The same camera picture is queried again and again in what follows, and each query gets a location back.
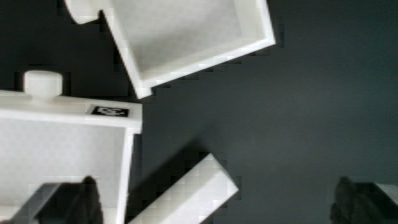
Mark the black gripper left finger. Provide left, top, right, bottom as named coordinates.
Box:
left=12, top=176, right=104, bottom=224

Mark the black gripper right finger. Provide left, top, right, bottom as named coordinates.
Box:
left=330, top=177, right=398, bottom=224

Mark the white drawer with knob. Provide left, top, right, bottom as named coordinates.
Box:
left=0, top=70, right=142, bottom=224
left=64, top=0, right=275, bottom=98

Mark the white right fence bar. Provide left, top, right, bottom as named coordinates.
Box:
left=128, top=154, right=238, bottom=224

